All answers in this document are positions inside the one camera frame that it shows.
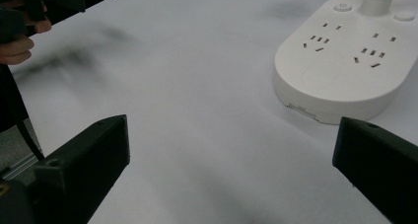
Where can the white desk lamp socket base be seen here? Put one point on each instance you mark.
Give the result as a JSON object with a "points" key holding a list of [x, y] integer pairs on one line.
{"points": [[341, 62]]}

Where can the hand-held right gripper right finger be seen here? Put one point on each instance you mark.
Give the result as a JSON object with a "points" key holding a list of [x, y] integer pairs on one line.
{"points": [[381, 164]]}

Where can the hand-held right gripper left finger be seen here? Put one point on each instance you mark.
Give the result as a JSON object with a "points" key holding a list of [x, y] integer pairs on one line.
{"points": [[82, 164]]}

